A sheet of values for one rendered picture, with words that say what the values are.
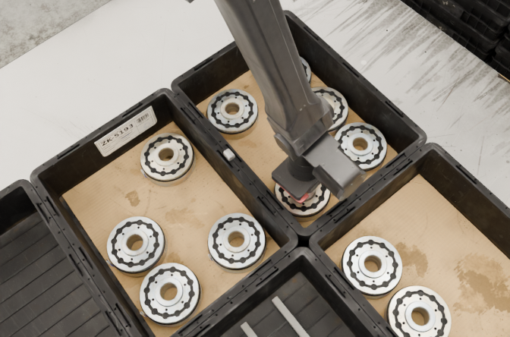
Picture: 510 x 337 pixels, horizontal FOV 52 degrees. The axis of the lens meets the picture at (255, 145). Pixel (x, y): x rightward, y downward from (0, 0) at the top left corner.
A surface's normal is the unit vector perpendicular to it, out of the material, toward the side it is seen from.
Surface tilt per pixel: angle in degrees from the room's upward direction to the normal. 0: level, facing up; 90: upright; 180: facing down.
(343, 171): 13
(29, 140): 0
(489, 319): 0
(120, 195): 0
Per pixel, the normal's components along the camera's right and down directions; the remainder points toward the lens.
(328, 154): -0.19, -0.33
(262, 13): 0.62, 0.62
